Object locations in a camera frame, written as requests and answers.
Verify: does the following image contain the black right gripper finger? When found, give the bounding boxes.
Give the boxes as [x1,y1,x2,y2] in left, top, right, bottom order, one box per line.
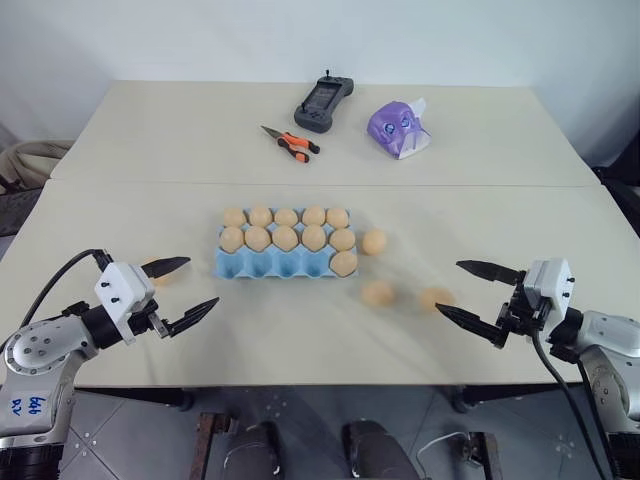
[434,301,511,350]
[455,259,527,287]

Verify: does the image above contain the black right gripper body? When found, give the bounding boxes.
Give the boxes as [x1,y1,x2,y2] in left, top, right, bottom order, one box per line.
[495,278,550,337]

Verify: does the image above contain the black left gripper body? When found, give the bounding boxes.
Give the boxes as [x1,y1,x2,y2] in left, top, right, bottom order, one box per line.
[126,298,174,344]

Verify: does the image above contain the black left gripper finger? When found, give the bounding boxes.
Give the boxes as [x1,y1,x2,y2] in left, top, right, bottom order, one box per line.
[166,296,221,337]
[139,256,192,280]

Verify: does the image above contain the blue egg tray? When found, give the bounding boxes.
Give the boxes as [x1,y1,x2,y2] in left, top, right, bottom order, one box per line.
[213,207,359,280]

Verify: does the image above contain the dark rounded shape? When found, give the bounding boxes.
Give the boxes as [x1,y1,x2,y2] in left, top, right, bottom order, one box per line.
[341,421,421,480]
[224,422,284,480]

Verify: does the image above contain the dark chair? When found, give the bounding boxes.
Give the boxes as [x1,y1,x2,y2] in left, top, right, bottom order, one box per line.
[592,162,640,251]

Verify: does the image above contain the beige fabric bag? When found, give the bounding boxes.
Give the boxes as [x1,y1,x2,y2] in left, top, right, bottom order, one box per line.
[0,139,76,196]

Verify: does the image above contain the orange and black pliers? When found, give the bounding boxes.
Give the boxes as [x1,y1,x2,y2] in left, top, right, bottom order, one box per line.
[259,124,322,164]

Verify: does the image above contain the purple tissue pack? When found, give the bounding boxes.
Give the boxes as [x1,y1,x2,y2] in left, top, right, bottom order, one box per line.
[366,98,432,161]

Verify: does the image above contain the grey handheld remote controller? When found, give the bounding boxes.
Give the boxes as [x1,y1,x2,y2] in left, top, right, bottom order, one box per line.
[293,69,356,134]

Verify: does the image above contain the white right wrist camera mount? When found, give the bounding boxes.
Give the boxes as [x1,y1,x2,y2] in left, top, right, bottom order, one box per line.
[522,257,576,329]

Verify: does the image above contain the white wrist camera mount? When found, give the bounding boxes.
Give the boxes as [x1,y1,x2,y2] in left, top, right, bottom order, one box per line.
[94,259,158,346]
[522,257,576,329]

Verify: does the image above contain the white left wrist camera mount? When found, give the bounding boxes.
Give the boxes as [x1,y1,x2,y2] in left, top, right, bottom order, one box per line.
[94,259,158,346]

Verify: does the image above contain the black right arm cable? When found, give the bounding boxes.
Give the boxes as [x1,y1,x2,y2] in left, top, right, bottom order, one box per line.
[529,319,611,480]

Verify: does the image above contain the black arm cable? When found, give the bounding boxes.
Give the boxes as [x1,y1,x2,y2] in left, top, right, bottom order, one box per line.
[18,248,114,334]
[529,319,611,480]

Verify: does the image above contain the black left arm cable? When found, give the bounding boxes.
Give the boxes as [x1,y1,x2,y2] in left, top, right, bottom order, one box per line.
[18,248,114,334]

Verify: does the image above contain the thin white cable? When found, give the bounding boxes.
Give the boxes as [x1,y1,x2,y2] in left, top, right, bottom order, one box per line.
[417,432,471,462]

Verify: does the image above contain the brown wooden frame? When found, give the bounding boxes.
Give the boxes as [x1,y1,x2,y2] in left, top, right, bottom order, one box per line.
[462,432,501,480]
[192,412,239,480]

